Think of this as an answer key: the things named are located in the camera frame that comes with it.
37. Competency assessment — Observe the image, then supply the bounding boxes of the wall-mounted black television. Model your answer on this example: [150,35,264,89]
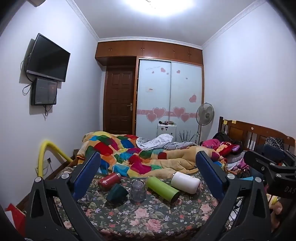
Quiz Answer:
[26,33,71,82]

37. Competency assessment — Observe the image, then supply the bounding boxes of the white cup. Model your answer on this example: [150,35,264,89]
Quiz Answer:
[171,171,201,195]

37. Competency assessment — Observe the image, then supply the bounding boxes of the yellow foam pipe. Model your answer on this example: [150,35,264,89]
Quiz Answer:
[38,140,74,179]

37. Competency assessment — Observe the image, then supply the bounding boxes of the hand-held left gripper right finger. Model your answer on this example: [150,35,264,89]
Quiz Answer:
[194,151,278,241]

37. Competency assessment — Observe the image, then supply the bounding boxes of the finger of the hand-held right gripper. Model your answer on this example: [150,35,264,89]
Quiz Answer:
[243,150,296,179]

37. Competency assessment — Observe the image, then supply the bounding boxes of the dark green cup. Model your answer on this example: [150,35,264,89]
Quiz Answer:
[106,184,129,206]

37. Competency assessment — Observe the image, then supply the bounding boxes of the standing fan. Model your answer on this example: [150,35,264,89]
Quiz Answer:
[196,103,214,144]

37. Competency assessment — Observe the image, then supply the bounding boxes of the black bag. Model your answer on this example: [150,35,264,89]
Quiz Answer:
[213,132,232,142]

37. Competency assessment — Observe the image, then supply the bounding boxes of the small black monitor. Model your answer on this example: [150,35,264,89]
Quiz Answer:
[31,77,58,106]

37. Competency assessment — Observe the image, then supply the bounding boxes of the grey white cloth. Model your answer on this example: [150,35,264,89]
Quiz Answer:
[136,134,197,151]

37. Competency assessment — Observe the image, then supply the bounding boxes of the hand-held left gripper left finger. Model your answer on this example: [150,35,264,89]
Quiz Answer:
[25,151,109,241]

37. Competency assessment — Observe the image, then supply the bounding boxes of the polka dot bag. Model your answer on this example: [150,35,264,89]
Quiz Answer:
[265,137,285,149]

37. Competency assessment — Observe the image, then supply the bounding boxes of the red bag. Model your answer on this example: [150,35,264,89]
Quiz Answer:
[5,203,26,235]

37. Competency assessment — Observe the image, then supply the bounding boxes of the wooden bed headboard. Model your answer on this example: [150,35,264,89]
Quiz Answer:
[218,116,296,152]

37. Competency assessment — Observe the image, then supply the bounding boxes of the clear glass cup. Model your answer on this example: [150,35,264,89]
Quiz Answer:
[129,180,147,204]

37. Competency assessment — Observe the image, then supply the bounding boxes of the black television cable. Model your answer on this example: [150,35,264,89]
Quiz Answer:
[20,53,32,82]

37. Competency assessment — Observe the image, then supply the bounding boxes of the ceiling light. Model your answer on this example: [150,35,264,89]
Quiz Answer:
[141,0,200,17]

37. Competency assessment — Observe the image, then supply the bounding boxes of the person's right hand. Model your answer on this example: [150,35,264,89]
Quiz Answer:
[270,201,283,230]

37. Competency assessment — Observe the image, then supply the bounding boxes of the wooden wardrobe with glass doors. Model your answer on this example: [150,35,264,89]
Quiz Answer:
[95,40,204,144]

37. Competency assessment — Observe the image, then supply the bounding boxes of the grey pillow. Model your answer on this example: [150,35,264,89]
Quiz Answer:
[227,153,246,164]

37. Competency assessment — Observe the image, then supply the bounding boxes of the red bottle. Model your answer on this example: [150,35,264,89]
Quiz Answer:
[98,173,122,192]

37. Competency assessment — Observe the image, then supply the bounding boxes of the colourful patchwork blanket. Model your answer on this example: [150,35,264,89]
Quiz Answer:
[77,131,227,178]

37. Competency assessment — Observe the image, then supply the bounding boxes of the dark dried twigs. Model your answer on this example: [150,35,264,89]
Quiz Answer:
[179,130,196,142]

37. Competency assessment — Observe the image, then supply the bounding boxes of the pink plush toy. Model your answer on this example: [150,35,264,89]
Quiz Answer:
[201,138,242,158]

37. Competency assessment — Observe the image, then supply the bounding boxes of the brown wooden door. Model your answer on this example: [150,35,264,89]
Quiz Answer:
[103,66,136,135]

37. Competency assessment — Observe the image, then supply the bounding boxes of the small white cabinet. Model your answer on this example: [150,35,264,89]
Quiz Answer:
[157,122,177,142]

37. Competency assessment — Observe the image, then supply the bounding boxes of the floral bedsheet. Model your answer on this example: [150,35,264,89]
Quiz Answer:
[50,171,234,240]

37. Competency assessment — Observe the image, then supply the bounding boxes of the green bottle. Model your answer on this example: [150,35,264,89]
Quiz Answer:
[145,176,181,205]

